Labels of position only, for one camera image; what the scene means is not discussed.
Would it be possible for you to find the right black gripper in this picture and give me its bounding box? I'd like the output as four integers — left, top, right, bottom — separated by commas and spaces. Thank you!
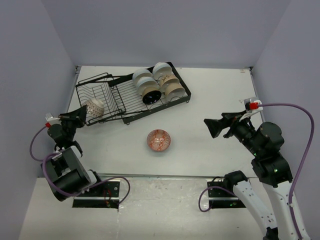
204, 108, 263, 156

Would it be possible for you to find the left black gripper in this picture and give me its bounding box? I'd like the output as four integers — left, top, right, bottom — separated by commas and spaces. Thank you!
57, 106, 87, 142

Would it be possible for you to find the brown lattice patterned bowl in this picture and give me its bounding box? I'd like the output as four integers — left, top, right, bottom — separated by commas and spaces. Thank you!
83, 98, 105, 118

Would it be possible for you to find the tan bowl white inside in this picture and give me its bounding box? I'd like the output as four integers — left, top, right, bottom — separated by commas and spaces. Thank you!
164, 83, 186, 102

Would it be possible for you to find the tan bowl with branch motif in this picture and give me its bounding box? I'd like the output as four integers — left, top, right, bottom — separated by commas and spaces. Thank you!
159, 74, 180, 93

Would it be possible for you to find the black glazed tan bowl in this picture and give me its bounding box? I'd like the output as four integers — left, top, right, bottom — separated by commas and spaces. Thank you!
142, 87, 162, 105

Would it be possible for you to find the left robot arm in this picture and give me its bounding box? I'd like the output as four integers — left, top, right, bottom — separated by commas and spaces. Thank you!
41, 106, 104, 202

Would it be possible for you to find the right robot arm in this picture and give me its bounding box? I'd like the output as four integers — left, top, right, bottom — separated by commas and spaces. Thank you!
204, 112, 310, 240

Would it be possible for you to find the white bowl middle left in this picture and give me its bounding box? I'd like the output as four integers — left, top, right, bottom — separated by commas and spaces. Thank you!
136, 76, 159, 95

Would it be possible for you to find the white bowl back left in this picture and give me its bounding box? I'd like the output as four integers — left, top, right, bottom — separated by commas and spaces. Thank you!
132, 68, 153, 86

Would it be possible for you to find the white bowl back right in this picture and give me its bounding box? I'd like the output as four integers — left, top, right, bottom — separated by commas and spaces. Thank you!
152, 62, 172, 80

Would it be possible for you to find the black wire dish rack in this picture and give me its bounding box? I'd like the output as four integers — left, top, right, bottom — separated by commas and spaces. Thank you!
75, 61, 192, 126

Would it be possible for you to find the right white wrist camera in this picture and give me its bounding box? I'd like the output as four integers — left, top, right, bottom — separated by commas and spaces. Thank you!
240, 97, 263, 121

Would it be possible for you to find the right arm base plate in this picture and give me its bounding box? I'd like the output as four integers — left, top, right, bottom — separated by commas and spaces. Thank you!
208, 188, 245, 209

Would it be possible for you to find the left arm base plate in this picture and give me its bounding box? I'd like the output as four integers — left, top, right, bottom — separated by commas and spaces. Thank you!
72, 180, 121, 210

